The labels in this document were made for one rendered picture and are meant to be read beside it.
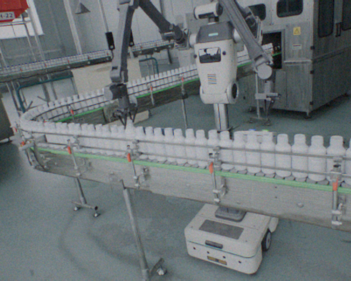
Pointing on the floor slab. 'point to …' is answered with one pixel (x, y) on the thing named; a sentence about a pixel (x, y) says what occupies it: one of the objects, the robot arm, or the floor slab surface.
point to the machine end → (307, 50)
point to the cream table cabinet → (87, 75)
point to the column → (75, 27)
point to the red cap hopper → (0, 17)
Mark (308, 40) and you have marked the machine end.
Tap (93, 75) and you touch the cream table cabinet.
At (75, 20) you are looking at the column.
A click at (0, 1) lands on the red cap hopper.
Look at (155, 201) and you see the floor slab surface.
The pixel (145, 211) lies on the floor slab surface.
